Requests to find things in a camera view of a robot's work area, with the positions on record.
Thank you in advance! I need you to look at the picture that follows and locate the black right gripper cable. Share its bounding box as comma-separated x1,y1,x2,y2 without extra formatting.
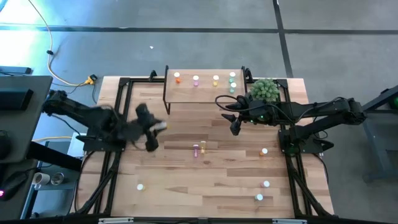
214,95,249,113

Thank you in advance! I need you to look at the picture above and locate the black box device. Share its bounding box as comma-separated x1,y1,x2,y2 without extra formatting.
0,88,34,111

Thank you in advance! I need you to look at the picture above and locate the thin yellow cable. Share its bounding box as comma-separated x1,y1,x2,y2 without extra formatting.
32,136,73,143

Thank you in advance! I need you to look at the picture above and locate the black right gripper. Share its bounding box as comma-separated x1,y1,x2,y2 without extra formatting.
221,95,274,137

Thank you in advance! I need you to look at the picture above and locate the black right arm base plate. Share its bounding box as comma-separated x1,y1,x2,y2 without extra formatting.
278,129,335,155

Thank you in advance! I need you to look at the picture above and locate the black metal rig frame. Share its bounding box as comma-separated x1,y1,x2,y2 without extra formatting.
70,70,335,218

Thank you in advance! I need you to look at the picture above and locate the wooden shelf with black frame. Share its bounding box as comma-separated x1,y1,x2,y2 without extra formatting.
163,65,249,115

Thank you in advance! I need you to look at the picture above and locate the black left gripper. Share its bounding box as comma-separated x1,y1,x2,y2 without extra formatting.
132,103,167,152

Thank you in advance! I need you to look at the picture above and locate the silver aluminium extrusion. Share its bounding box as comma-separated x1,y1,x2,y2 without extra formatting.
98,217,134,224
272,218,307,224

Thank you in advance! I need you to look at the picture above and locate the green succulent in patterned pot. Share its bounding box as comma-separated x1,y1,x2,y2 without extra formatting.
249,78,280,103

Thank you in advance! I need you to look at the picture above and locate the white paper cup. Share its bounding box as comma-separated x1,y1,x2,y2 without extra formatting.
33,172,50,186

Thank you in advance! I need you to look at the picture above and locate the shiny metal cup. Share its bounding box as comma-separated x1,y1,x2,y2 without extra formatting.
50,172,65,186

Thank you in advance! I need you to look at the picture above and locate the black power cord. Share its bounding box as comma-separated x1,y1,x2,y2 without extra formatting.
49,73,98,105

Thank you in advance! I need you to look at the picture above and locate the black computer mouse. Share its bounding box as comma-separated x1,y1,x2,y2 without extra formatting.
0,170,29,202

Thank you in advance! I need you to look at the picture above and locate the dark metal cart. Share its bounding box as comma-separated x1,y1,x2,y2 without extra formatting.
343,84,398,183

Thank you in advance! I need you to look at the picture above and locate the yellow extension cord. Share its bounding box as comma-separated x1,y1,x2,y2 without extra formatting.
27,0,96,87

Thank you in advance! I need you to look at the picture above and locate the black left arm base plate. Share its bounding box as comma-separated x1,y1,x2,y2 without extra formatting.
76,134,128,152

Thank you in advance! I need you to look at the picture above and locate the grey low desk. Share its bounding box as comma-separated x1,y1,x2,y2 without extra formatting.
0,158,40,222

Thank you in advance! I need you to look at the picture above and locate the black beam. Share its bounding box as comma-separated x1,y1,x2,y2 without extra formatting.
27,141,83,172

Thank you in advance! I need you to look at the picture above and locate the dark grey flat device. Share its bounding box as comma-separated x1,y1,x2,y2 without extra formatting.
0,65,33,75

